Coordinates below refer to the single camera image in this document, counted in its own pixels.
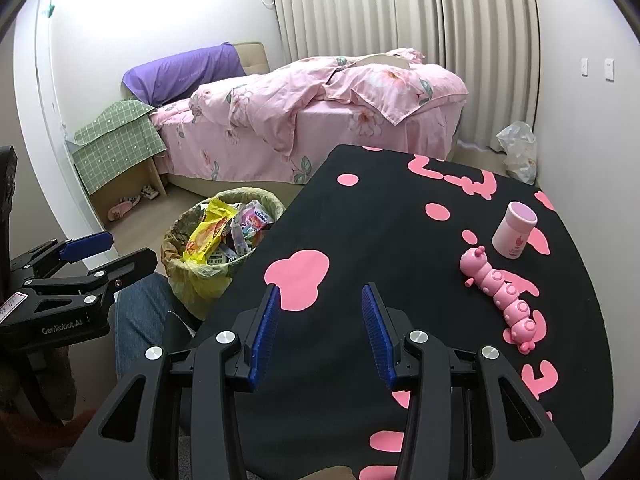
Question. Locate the white wall switch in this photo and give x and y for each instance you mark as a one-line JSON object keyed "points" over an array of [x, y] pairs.
{"points": [[584, 66], [608, 69]]}

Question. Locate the beige headboard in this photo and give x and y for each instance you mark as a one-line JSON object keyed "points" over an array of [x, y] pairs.
{"points": [[255, 57]]}

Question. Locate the yellow red snack packet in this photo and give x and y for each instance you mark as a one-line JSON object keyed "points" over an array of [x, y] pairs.
{"points": [[207, 232]]}

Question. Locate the purple pillow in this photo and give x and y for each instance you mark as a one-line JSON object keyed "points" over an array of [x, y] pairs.
{"points": [[180, 75]]}

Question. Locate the white shoes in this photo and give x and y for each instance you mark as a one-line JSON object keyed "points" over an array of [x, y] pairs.
{"points": [[148, 192]]}

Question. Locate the bed with pink sheet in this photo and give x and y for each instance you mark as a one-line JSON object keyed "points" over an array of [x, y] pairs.
{"points": [[330, 135]]}

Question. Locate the green checked cloth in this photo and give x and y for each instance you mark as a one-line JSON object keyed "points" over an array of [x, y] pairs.
{"points": [[120, 145]]}

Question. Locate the pink slippers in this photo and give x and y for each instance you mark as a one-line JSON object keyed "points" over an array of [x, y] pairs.
{"points": [[122, 208]]}

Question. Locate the green wall hook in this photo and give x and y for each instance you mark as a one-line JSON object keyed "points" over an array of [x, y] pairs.
{"points": [[50, 10]]}

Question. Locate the silver snack bag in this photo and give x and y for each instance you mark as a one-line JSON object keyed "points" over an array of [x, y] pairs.
{"points": [[256, 219]]}

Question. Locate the pink floral duvet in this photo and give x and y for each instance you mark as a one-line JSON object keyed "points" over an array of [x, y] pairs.
{"points": [[270, 105]]}

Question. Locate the beige pleated curtain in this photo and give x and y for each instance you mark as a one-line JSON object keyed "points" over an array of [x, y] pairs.
{"points": [[340, 5], [490, 45]]}

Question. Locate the black pink patterned tablecloth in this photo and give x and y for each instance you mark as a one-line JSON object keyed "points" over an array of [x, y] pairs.
{"points": [[375, 240]]}

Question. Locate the trash bin with yellow-green liner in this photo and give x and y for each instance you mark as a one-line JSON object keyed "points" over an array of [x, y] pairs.
{"points": [[177, 265]]}

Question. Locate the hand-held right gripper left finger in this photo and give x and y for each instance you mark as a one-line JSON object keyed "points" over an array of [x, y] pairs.
{"points": [[262, 340]]}

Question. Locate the wooden nightstand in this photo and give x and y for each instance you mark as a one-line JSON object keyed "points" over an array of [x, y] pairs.
{"points": [[140, 185]]}

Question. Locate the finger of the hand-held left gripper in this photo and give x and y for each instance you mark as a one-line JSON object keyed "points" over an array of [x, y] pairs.
{"points": [[135, 265], [87, 246]]}

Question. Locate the pink caterpillar toy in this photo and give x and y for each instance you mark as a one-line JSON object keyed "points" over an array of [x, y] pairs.
{"points": [[500, 295]]}

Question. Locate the person's leg in jeans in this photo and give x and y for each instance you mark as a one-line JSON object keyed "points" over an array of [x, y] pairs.
{"points": [[140, 320]]}

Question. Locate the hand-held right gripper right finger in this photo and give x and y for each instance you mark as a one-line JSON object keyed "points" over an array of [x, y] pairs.
{"points": [[377, 340]]}

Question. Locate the white plastic bag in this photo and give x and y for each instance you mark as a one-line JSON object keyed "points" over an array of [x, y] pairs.
{"points": [[517, 152]]}

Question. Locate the pink cup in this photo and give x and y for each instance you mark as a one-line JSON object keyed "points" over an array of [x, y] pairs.
{"points": [[515, 230]]}

